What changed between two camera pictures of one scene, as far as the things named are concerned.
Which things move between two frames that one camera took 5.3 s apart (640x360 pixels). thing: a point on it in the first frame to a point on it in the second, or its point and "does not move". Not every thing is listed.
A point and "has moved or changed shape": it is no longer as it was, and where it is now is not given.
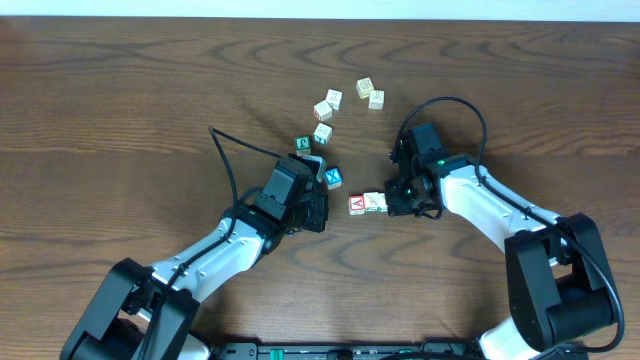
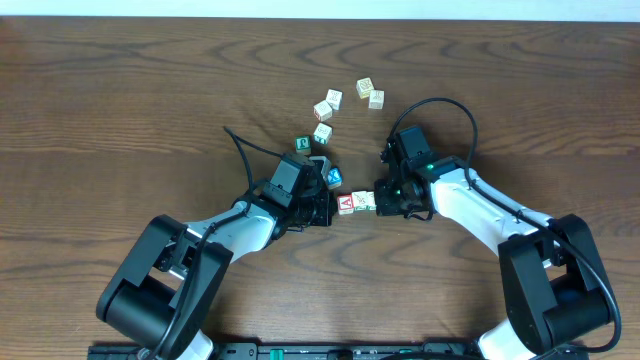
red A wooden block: (357, 204) to (345, 204)
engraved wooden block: (382, 205) has moved or changed shape
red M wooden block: (323, 110) does not move
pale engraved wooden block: (376, 99) does not move
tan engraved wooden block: (364, 87) does not move
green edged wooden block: (323, 133) does not move
